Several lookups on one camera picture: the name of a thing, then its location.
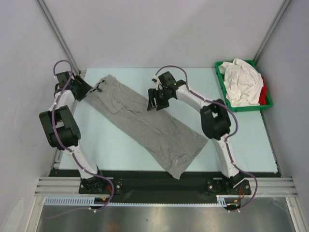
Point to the green plastic bin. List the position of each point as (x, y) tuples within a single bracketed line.
[(241, 109)]

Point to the grey t-shirt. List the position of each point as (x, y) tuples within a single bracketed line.
[(172, 144)]

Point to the right aluminium corner post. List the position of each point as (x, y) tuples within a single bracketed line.
[(273, 26)]

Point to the aluminium front rail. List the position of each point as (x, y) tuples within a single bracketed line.
[(67, 186)]

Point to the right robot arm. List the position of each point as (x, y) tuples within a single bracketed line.
[(215, 123)]

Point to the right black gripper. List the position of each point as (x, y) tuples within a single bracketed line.
[(154, 93)]

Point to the white cable duct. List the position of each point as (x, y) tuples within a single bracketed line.
[(92, 201)]

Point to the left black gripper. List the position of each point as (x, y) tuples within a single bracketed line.
[(86, 87)]

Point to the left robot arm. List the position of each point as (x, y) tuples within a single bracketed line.
[(62, 131)]

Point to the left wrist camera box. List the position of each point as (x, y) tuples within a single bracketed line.
[(62, 79)]

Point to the white t-shirt in bin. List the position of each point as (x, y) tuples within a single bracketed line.
[(242, 82)]

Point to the aluminium corner post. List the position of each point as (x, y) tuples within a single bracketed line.
[(273, 26), (57, 33)]

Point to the left aluminium corner post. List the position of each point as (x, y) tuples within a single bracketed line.
[(57, 33)]

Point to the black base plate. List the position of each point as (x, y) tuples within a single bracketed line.
[(156, 186)]

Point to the red t-shirt in bin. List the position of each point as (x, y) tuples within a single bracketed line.
[(263, 93)]

